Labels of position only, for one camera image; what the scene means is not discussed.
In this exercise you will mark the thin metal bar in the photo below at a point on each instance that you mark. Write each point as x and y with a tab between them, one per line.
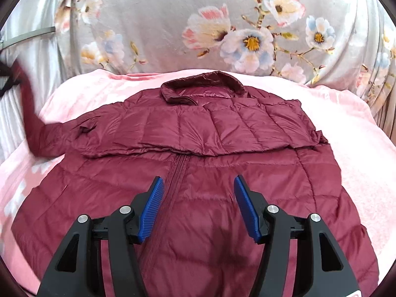
31	35

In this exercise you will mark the maroon puffer jacket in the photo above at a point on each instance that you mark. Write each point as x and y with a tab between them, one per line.
216	123

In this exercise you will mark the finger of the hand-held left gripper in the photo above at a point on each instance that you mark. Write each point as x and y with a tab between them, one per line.
4	69

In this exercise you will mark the pink printed blanket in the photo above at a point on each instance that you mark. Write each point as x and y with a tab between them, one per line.
355	148

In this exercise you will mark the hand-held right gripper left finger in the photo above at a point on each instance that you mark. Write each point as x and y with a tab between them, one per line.
151	210

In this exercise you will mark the grey floral cloth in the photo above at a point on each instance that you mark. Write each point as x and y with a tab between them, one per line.
154	21

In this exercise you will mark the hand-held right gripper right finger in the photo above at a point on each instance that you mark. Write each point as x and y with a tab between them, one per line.
247	210

